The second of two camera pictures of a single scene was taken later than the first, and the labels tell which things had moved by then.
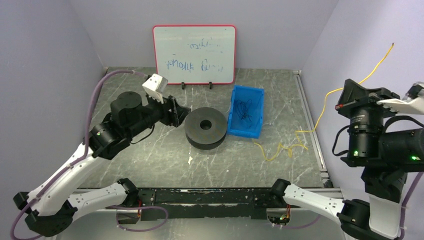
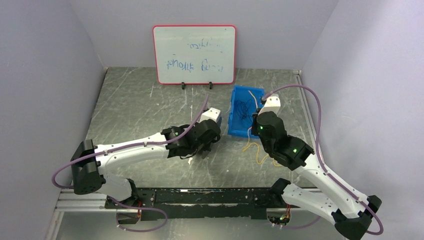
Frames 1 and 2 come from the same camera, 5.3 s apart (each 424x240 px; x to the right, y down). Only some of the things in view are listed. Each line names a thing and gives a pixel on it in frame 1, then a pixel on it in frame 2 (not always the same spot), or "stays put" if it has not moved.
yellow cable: (299, 144) to (246, 147)
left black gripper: (171, 110) to (212, 137)
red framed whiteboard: (195, 54) stays put
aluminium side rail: (312, 127) stays put
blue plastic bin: (245, 114) stays put
